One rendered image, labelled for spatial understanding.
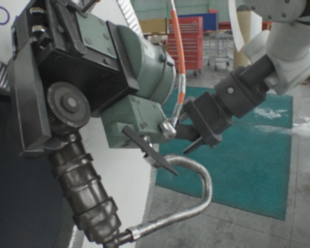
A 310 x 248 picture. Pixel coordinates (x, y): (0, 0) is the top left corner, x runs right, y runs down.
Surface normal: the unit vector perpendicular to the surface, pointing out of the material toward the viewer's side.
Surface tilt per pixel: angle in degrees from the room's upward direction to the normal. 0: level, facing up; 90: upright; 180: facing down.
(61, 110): 58
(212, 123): 65
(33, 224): 47
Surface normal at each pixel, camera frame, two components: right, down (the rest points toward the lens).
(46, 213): -0.47, -0.21
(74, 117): 0.77, -0.43
